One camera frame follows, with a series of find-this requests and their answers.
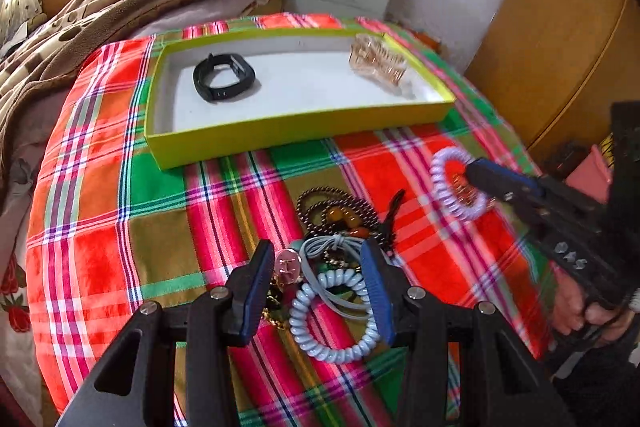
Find grey elastic hair tie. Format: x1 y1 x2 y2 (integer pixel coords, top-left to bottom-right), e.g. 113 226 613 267
297 234 375 319

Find purple spiral hair tie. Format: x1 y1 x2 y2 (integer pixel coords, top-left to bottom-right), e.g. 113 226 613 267
430 147 490 222

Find light blue spiral hair tie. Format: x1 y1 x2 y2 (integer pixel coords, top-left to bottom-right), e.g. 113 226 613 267
290 270 384 364

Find person's right forearm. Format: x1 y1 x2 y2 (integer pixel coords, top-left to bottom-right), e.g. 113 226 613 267
547 332 640 427

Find pale pink bedsheet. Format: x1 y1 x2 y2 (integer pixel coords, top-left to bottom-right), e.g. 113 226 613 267
125 0 292 42

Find gold brooch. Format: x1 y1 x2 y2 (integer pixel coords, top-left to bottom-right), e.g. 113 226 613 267
450 174 493 210

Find pink box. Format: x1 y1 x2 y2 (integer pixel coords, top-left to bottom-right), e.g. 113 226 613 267
566 144 615 188

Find plaid cloth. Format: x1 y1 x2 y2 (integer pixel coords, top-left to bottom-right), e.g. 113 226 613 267
25 13 556 427

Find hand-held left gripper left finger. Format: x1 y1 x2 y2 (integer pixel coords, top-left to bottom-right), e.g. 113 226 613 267
55 239 276 427

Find gold hair claw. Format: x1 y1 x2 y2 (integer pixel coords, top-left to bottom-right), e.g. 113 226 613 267
348 33 407 88

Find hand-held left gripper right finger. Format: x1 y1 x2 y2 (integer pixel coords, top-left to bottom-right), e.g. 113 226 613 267
361 237 578 427

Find floral bedsheet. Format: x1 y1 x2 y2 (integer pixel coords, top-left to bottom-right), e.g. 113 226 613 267
0 147 57 427

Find person's right hand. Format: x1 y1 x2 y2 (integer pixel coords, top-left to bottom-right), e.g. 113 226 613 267
551 274 640 350

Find yellow cardboard box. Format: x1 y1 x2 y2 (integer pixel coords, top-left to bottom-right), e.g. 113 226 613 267
144 27 457 170

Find black smart band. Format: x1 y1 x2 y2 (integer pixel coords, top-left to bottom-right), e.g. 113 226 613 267
193 52 260 102

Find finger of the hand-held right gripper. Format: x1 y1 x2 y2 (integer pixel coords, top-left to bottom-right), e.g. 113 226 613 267
470 158 547 200
464 166 531 210

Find dark beaded necklace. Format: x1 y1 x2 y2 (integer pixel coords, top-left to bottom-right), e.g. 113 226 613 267
295 187 407 269

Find large wooden wardrobe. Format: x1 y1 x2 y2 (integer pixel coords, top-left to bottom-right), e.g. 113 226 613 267
465 0 640 158

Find small gold black hair clip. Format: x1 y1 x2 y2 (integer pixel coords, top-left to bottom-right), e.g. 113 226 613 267
262 286 292 330

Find brown patterned blanket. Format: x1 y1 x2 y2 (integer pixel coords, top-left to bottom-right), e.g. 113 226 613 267
0 0 292 208

